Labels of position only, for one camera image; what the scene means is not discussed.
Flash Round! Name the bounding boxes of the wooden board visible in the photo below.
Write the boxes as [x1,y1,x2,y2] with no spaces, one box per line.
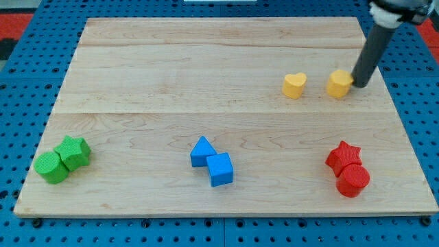
[14,17,438,219]

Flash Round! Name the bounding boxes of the red cylinder block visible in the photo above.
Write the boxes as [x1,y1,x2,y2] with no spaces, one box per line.
[336,165,370,198]

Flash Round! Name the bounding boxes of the blue cube block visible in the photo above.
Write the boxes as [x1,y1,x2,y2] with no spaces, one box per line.
[206,152,234,187]

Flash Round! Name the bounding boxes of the yellow heart block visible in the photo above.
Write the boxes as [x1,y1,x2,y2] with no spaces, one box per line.
[281,73,307,99]

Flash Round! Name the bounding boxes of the green cylinder block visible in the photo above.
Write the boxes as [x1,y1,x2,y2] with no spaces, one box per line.
[34,152,69,184]

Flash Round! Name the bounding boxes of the yellow hexagon block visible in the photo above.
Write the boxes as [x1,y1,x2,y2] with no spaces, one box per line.
[326,70,353,99]

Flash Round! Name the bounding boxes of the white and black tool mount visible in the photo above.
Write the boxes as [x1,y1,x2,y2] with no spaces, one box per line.
[368,0,436,29]

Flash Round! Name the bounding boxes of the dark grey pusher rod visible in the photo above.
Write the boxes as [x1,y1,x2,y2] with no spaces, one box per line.
[351,23,396,88]

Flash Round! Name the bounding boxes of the green star block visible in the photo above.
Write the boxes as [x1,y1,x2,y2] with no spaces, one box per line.
[54,135,91,172]

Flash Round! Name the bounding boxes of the red star block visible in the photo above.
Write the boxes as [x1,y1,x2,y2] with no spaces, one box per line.
[325,141,362,178]

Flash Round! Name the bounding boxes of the blue triangle block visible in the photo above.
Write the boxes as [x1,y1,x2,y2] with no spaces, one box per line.
[190,136,217,167]

